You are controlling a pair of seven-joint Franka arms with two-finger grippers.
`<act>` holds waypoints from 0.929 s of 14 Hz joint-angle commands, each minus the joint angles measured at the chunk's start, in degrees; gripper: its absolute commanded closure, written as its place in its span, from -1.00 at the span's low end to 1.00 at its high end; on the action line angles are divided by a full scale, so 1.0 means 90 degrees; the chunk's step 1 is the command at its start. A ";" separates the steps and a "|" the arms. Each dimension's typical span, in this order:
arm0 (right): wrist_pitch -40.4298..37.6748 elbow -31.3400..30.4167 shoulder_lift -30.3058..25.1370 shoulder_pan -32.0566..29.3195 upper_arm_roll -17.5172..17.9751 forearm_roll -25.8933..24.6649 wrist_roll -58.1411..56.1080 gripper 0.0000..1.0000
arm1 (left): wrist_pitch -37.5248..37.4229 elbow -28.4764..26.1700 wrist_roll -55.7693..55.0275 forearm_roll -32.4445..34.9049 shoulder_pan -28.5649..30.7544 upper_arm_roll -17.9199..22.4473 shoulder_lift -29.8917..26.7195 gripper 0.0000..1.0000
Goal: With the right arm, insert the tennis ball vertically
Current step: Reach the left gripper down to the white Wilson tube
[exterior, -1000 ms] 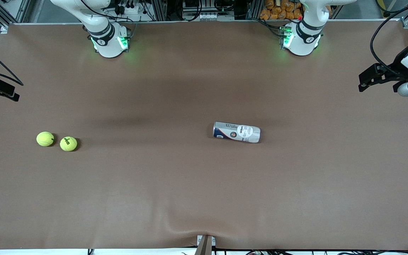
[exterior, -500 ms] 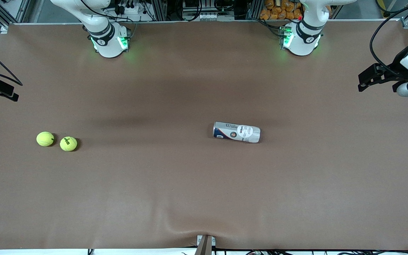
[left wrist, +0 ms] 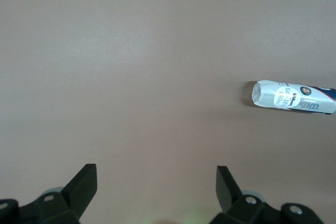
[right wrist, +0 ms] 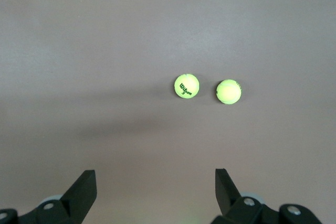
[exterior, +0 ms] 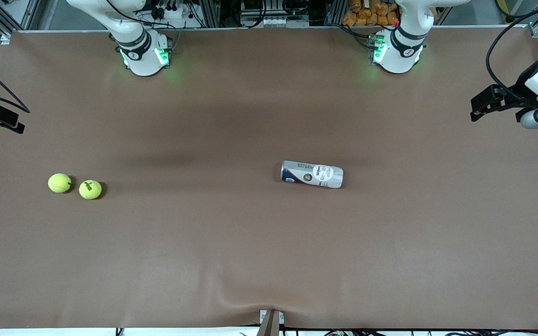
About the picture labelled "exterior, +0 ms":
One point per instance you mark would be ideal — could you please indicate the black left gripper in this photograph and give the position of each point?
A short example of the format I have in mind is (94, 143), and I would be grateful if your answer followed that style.
(520, 89)

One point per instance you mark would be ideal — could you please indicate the plain yellow tennis ball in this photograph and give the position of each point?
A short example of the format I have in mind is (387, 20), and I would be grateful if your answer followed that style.
(59, 183)

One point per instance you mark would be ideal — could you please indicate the yellow tennis ball black logo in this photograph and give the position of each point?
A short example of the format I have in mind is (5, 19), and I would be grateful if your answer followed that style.
(90, 189)

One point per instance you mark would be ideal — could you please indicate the clear Wilson tennis ball can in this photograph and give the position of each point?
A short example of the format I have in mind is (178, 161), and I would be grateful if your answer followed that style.
(311, 173)

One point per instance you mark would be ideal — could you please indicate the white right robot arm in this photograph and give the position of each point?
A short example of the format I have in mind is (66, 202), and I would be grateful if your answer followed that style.
(143, 60)

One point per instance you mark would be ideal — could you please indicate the yellow pole black base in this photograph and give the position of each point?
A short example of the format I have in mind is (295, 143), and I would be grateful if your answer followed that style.
(502, 7)

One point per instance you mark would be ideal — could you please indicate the pile of orange round items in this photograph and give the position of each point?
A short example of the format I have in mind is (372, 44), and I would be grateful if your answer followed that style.
(367, 14)

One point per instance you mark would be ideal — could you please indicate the white power strip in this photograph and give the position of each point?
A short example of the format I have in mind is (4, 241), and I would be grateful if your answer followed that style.
(171, 13)

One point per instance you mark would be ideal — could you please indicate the white terminal block row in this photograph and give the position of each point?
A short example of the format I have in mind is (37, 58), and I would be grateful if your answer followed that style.
(273, 21)

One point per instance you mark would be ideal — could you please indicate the brown table mat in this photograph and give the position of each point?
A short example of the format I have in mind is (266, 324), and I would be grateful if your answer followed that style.
(269, 256)

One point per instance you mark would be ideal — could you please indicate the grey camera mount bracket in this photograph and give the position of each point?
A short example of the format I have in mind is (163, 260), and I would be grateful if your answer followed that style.
(270, 324)

